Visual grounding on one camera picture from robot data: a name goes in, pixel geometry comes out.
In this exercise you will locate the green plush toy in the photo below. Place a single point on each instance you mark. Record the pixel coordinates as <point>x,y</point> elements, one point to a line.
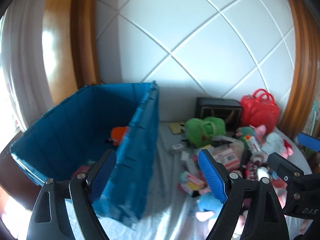
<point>199,132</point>

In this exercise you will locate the wooden headboard frame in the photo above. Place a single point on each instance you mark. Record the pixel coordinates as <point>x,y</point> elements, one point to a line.
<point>69,46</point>

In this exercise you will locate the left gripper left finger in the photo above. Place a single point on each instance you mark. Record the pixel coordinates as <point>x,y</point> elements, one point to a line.
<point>86,189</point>

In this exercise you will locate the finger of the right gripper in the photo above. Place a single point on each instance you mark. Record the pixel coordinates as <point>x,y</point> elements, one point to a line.
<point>284,169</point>
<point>309,142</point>

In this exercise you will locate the blue plastic storage crate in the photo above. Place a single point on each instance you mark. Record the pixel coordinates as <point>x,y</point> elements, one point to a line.
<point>77,131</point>

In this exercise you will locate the red plastic handbag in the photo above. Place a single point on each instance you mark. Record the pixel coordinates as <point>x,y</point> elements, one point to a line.
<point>258,109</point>

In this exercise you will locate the orange plush toy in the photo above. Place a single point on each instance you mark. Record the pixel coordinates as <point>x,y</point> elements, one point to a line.
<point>117,135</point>

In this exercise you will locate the white curtain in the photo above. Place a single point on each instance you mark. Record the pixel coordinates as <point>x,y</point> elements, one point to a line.
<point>22,61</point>

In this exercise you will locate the black box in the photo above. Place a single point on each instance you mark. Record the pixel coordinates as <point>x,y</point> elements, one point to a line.
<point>229,110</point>

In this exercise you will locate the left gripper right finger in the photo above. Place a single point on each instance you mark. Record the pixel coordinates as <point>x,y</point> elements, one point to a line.
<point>229,189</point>

